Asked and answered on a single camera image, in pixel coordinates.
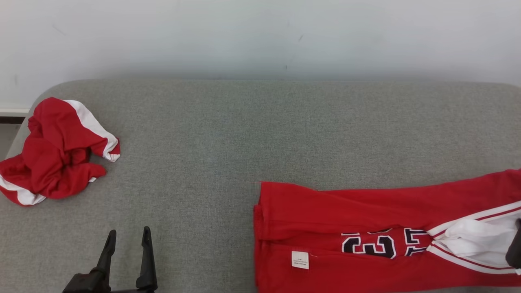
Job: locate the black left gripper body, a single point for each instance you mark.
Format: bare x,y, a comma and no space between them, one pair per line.
87,285

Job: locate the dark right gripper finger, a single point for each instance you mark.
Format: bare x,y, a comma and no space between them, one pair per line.
516,248

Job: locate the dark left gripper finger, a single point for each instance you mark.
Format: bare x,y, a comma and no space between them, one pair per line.
106,256
147,264

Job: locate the red shorts white stripe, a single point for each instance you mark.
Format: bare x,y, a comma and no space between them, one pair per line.
53,154

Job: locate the red basketball jersey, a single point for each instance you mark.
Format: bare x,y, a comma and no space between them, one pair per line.
325,211

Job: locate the grey fabric sofa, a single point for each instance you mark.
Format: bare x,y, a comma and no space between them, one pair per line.
203,142

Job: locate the black baseboard strip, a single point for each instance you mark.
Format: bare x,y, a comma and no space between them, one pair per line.
12,119

